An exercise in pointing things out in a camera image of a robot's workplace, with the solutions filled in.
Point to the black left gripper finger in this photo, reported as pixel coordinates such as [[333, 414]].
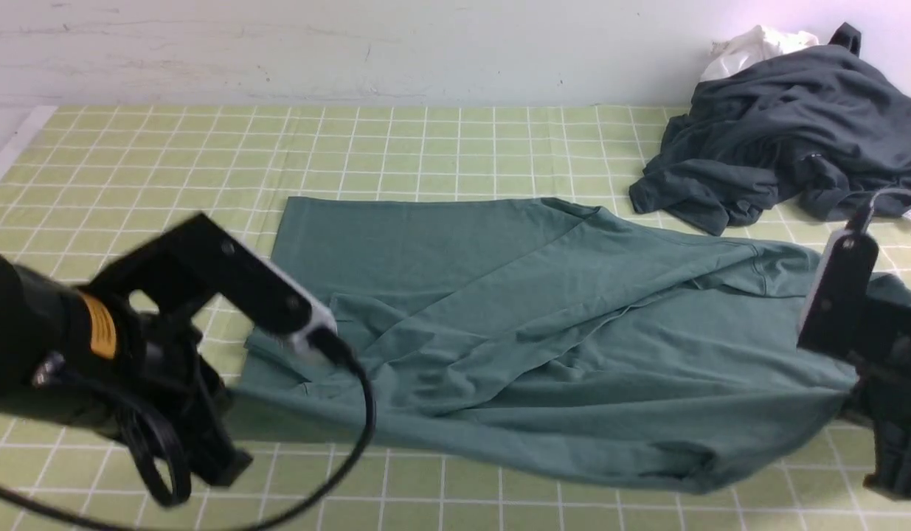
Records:
[[212, 455]]

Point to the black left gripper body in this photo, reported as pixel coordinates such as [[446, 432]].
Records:
[[161, 366]]

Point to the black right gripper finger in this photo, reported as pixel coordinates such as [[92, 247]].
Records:
[[891, 477]]

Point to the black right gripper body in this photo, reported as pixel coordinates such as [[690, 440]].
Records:
[[875, 338]]

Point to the green long-sleeved shirt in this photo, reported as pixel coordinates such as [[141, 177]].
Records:
[[561, 340]]

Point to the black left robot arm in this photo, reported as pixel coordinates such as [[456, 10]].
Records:
[[81, 356]]

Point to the green checked tablecloth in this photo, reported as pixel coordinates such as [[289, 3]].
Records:
[[80, 184]]

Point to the dark grey crumpled garment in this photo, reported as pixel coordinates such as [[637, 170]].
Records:
[[819, 125]]

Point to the white crumpled cloth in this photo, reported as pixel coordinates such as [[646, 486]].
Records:
[[752, 47]]

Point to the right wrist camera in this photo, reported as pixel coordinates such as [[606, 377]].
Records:
[[837, 296]]

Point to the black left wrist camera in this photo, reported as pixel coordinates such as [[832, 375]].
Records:
[[191, 263]]

